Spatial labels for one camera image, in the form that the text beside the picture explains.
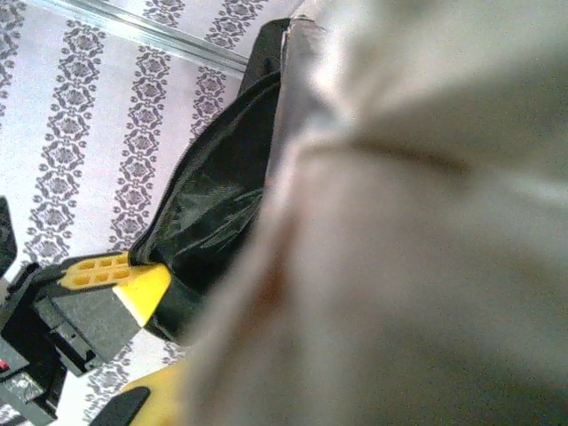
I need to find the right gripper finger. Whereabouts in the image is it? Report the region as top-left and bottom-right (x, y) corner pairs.
(83, 366), (192, 426)

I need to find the aluminium frame post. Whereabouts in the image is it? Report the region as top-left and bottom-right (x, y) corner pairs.
(66, 0), (250, 75)

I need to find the white plastic stationery packet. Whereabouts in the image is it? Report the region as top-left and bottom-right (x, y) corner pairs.
(177, 0), (568, 426)

